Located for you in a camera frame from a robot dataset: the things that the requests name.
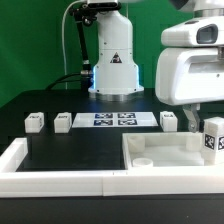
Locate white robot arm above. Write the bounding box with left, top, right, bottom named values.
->
left=87, top=0, right=224, bottom=132

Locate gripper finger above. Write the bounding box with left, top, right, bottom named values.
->
left=183, top=104, right=200, bottom=133

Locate white square table top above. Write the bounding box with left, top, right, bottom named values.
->
left=121, top=131, right=224, bottom=172

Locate white sheet with tags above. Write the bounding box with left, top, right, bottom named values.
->
left=72, top=112, right=158, bottom=128

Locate white U-shaped obstacle fence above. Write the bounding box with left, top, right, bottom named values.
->
left=0, top=138, right=224, bottom=198

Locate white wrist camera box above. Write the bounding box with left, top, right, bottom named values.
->
left=161, top=16, right=224, bottom=47

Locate white cable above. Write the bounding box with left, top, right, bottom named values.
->
left=61, top=0, right=88, bottom=90

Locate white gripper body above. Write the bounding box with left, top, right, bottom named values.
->
left=155, top=48, right=224, bottom=105

